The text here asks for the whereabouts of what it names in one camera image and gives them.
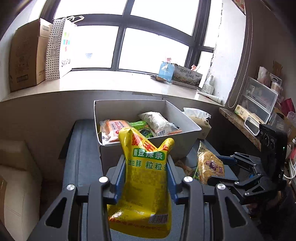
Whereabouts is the yellow cartoon chips bag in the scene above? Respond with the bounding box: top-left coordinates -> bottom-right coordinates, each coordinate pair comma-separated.
194,142 -> 225,184

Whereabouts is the yellow green-bean snack bag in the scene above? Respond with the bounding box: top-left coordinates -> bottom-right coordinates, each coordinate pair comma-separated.
107,127 -> 175,238

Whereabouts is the orange Indian flying cake pack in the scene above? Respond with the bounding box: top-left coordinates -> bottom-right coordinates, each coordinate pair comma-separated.
99,120 -> 130,145

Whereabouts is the beige rice cracker packet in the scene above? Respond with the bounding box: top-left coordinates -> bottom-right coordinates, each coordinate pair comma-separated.
175,160 -> 195,178

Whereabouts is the white digital clock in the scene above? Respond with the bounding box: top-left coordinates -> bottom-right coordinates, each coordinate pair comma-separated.
244,116 -> 260,136

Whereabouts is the clear plastic drawer organizer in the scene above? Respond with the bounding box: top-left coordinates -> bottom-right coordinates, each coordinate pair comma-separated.
238,77 -> 278,123

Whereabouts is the beige tissue pack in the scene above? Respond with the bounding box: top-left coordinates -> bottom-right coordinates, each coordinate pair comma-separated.
184,108 -> 211,140

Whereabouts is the beige cardboard box on floor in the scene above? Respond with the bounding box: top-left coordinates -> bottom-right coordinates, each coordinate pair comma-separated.
1,140 -> 42,240

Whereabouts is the grey cardboard storage box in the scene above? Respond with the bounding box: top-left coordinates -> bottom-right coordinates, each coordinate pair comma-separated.
94,99 -> 201,174

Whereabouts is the white bottle on sill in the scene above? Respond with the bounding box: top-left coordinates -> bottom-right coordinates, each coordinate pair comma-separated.
202,75 -> 214,94

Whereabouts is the white rice snack bag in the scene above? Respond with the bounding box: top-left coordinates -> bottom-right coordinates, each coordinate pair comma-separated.
138,111 -> 182,137

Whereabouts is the printed landscape gift box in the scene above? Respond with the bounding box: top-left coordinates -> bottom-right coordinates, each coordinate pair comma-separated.
158,62 -> 202,89

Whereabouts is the green seaweed packet in box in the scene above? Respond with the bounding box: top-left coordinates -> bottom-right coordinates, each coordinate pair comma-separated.
129,120 -> 154,138

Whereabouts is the white Sanfu paper bag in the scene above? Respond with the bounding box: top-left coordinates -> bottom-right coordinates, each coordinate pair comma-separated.
45,17 -> 78,80

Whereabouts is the brown cardboard box on sill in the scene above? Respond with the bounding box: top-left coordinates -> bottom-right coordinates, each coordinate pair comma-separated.
9,18 -> 52,92

